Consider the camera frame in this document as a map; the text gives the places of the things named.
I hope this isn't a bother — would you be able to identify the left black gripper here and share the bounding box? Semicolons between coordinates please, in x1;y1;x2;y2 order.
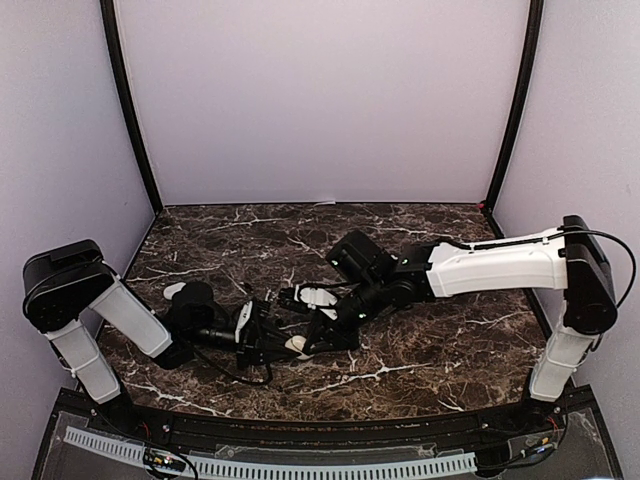
189;319;298;372

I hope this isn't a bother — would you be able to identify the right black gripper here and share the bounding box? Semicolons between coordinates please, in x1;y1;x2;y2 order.
302;275;389;353

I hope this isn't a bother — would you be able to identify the small white charging case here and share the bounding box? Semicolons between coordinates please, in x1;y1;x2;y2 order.
285;335;310;361

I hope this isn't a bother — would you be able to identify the white oval charging case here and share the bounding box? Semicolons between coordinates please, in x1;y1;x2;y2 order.
163;282;186;301

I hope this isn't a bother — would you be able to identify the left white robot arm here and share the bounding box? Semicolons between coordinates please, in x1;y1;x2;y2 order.
22;239;304;436

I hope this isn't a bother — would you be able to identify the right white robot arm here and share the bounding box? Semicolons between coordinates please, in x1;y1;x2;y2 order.
293;215;631;434

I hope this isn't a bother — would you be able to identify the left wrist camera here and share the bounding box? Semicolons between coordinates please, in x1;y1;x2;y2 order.
234;299;271;345

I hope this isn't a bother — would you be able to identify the black front rail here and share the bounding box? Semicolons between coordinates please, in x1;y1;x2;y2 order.
84;399;566;454

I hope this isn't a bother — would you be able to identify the white slotted cable duct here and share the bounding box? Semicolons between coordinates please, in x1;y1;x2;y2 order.
63;426;477;479

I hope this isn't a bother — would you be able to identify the right black frame post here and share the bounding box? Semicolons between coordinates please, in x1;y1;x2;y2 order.
482;0;545;216

